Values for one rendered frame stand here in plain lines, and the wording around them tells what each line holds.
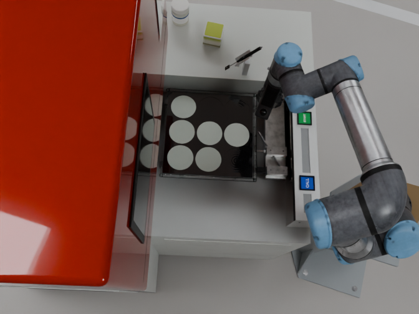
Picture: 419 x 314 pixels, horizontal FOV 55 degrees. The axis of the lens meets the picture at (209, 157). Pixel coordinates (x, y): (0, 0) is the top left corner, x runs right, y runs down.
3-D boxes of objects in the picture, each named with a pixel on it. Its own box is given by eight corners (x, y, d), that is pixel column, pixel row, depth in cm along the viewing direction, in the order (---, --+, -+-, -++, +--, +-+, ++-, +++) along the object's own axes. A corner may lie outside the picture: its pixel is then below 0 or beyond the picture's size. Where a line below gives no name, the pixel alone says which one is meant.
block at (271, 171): (265, 176, 157) (267, 174, 155) (265, 167, 159) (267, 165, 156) (285, 177, 158) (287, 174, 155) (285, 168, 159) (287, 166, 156)
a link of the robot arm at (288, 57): (282, 68, 112) (272, 42, 115) (274, 86, 123) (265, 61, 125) (308, 62, 113) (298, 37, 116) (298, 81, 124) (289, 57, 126)
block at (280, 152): (265, 156, 160) (267, 154, 157) (265, 148, 161) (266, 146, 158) (285, 157, 160) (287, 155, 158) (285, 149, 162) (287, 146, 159)
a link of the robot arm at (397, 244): (418, 229, 135) (431, 255, 123) (376, 240, 139) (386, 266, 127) (408, 200, 131) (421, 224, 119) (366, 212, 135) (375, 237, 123)
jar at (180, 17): (171, 25, 167) (170, 10, 158) (172, 12, 169) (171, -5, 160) (188, 27, 167) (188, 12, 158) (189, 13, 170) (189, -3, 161)
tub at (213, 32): (202, 45, 165) (202, 35, 158) (206, 30, 167) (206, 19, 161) (220, 49, 165) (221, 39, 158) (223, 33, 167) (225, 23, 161)
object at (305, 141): (286, 227, 158) (295, 220, 144) (283, 99, 175) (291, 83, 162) (310, 228, 158) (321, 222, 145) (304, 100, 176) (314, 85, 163)
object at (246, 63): (232, 75, 161) (236, 57, 149) (232, 66, 162) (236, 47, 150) (247, 76, 161) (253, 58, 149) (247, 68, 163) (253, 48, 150)
